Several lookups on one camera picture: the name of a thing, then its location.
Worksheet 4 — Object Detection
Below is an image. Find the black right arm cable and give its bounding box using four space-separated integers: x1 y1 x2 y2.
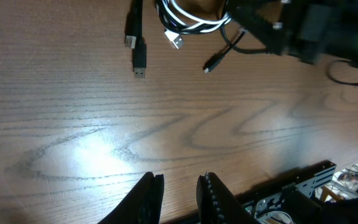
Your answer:
326 58 358 90

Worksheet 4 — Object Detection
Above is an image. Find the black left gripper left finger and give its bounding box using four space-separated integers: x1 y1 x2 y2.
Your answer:
98 172 164 224

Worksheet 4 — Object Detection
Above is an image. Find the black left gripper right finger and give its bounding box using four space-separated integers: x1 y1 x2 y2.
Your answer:
196 172 259 224

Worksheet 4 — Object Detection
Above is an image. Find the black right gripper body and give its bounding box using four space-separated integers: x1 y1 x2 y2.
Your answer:
226 0 358 64

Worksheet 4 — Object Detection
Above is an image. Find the white USB cable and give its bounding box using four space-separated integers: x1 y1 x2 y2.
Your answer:
155 0 232 50

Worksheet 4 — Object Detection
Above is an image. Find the black mounting rail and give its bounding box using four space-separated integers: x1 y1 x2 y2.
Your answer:
163 160 337 224

